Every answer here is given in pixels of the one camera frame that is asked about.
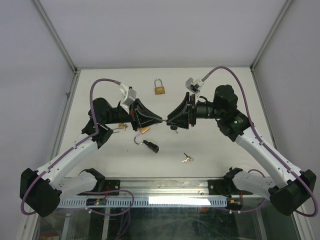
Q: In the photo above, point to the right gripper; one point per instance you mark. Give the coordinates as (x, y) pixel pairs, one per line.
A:
(180, 116)

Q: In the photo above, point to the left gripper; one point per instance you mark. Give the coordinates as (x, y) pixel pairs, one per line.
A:
(138, 105)

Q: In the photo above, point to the black headed key set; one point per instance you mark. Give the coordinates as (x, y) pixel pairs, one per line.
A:
(172, 127)

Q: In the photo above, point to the small brass padlock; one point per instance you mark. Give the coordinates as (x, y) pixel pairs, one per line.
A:
(121, 126)

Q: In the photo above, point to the black padlock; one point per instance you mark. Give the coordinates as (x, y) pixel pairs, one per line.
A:
(155, 148)

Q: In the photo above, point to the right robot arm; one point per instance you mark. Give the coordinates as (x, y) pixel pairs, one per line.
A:
(287, 187)

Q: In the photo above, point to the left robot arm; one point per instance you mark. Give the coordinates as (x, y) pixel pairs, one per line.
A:
(44, 188)

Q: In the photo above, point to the right silver key set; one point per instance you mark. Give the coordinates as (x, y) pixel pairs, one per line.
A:
(188, 159)

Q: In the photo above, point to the tall brass padlock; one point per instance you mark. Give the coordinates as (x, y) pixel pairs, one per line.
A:
(159, 88)

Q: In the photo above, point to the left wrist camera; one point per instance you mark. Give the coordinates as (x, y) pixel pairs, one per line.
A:
(128, 96)

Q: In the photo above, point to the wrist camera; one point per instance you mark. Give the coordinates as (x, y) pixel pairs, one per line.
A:
(194, 86)
(128, 96)

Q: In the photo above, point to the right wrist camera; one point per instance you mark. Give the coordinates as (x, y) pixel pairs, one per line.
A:
(194, 86)

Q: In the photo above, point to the aluminium mounting rail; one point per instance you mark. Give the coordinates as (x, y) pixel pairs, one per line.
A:
(141, 187)

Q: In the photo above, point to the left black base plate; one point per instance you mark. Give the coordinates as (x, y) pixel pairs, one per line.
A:
(103, 186)

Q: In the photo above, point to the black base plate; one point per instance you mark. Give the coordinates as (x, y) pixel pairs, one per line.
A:
(224, 187)
(103, 186)

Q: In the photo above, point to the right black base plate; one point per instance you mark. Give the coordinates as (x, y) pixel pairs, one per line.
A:
(224, 187)

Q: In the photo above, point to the white slotted cable duct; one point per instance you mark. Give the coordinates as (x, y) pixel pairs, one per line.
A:
(144, 202)

